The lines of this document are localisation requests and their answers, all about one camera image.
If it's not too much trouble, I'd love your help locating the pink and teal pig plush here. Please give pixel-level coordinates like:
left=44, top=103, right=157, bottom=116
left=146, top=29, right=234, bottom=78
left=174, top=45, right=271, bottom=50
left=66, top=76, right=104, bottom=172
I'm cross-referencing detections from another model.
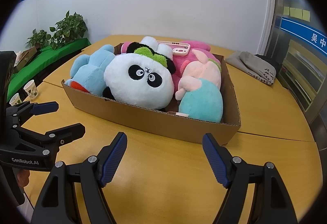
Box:
left=167, top=49, right=225, bottom=123

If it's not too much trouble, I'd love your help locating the paper cup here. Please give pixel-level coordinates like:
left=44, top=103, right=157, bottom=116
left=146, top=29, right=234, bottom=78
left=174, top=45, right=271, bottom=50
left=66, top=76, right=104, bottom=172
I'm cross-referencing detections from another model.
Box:
left=24, top=80, right=39, bottom=99
left=9, top=93, right=21, bottom=106

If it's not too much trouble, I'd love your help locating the grey printed bag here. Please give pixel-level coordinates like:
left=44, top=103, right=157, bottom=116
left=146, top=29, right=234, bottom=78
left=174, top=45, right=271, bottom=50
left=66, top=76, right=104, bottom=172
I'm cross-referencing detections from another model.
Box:
left=225, top=51, right=276, bottom=86

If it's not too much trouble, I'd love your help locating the large potted plant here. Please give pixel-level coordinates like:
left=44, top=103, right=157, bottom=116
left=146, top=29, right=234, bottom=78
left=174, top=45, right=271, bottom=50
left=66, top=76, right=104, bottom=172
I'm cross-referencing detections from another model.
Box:
left=48, top=10, right=88, bottom=49

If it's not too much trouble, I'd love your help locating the person's left hand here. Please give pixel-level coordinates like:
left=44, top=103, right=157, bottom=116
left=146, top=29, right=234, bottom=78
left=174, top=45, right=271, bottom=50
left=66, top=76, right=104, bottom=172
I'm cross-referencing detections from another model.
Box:
left=17, top=170, right=30, bottom=192

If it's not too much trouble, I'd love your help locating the small brown cardboard box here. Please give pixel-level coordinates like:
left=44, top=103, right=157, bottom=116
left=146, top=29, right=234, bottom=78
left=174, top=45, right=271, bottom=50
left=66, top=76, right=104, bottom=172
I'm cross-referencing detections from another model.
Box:
left=14, top=46, right=37, bottom=71

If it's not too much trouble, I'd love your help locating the small potted plant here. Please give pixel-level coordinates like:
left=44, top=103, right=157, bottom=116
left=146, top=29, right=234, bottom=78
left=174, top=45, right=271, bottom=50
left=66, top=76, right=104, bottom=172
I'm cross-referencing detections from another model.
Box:
left=26, top=29, right=52, bottom=48

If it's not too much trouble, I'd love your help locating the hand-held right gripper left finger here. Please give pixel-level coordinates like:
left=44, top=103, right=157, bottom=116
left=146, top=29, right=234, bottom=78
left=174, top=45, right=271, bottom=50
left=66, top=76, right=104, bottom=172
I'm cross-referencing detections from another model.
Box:
left=31, top=132, right=128, bottom=224

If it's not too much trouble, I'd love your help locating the blue cat plush toy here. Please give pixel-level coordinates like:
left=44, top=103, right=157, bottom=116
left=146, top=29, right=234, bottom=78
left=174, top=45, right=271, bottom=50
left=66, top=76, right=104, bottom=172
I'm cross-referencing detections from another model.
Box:
left=64, top=44, right=115, bottom=94

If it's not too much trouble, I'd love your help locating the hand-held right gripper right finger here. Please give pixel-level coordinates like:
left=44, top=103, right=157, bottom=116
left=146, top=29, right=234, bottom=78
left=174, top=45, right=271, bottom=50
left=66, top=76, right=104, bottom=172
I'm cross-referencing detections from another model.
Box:
left=202, top=133, right=298, bottom=224

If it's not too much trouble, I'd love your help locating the green cloth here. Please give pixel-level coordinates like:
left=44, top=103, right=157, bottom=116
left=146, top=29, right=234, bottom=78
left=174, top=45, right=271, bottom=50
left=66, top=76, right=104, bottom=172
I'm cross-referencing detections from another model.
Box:
left=6, top=38, right=92, bottom=102

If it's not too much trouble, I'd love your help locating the pink phone case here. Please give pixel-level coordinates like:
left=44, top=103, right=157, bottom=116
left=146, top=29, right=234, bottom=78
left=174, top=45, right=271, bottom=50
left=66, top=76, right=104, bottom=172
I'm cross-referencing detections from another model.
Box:
left=156, top=40, right=191, bottom=57

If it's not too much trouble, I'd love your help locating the blue lettered band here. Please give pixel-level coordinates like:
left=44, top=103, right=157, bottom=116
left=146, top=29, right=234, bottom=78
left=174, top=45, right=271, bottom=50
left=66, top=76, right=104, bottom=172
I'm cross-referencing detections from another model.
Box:
left=280, top=17, right=327, bottom=56

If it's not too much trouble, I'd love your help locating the pink plush toy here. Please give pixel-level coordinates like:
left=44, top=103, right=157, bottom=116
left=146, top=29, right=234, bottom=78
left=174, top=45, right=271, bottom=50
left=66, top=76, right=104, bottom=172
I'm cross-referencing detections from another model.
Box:
left=121, top=39, right=221, bottom=86

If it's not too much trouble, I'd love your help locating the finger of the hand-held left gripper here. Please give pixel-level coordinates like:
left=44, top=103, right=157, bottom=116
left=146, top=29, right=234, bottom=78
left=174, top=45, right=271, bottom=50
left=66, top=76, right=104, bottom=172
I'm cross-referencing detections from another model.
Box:
left=6, top=101, right=59, bottom=129
left=42, top=123, right=86, bottom=155

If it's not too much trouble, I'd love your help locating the panda plush toy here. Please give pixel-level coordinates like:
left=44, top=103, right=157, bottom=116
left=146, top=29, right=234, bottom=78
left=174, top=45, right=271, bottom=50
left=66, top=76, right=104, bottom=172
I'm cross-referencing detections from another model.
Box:
left=102, top=42, right=177, bottom=112

